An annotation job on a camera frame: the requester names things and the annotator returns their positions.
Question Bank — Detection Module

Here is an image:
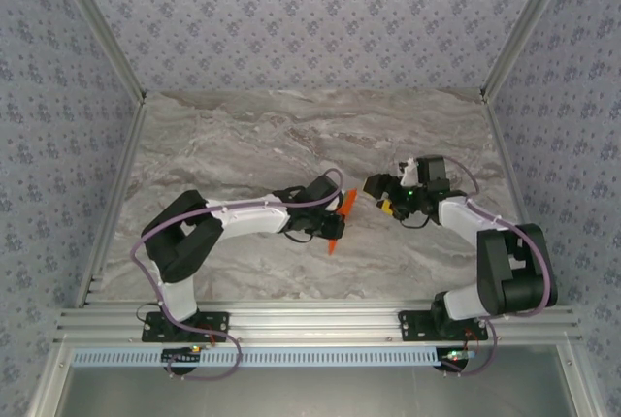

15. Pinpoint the black looped base wire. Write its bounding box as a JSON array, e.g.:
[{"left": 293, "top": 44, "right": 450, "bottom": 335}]
[{"left": 135, "top": 303, "right": 161, "bottom": 329}]

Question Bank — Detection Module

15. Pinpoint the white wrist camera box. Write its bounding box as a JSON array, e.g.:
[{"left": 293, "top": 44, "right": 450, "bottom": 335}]
[{"left": 397, "top": 158, "right": 421, "bottom": 188}]

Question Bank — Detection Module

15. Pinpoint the aluminium frame post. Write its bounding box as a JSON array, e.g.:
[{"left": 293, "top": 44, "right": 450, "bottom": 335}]
[
  {"left": 48, "top": 0, "right": 148, "bottom": 107},
  {"left": 479, "top": 0, "right": 582, "bottom": 103}
]

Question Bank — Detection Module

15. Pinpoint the purple cable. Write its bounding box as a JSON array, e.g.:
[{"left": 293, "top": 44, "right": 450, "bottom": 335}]
[
  {"left": 443, "top": 154, "right": 559, "bottom": 378},
  {"left": 129, "top": 168, "right": 345, "bottom": 382}
]

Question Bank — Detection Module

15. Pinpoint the small black circuit board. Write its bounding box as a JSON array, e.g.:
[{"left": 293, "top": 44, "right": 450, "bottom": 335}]
[
  {"left": 162, "top": 346, "right": 203, "bottom": 365},
  {"left": 439, "top": 347, "right": 479, "bottom": 375}
]

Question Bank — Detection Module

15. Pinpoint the wide aluminium mounting rail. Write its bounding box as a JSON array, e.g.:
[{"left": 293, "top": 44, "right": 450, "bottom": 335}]
[{"left": 52, "top": 306, "right": 583, "bottom": 345}]

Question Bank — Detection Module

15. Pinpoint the grey slotted cable duct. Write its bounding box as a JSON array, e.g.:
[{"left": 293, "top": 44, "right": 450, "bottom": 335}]
[{"left": 71, "top": 348, "right": 481, "bottom": 369}]

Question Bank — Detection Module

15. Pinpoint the grey metal tray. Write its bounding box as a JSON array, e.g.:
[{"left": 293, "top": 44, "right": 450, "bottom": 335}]
[{"left": 28, "top": 343, "right": 598, "bottom": 417}]

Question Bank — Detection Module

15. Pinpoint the orange paper sheet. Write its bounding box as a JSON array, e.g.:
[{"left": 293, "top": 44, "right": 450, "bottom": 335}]
[{"left": 327, "top": 187, "right": 359, "bottom": 257}]

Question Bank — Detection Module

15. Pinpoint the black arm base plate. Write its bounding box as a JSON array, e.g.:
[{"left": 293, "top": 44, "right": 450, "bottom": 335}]
[
  {"left": 397, "top": 309, "right": 489, "bottom": 343},
  {"left": 141, "top": 311, "right": 230, "bottom": 343}
]

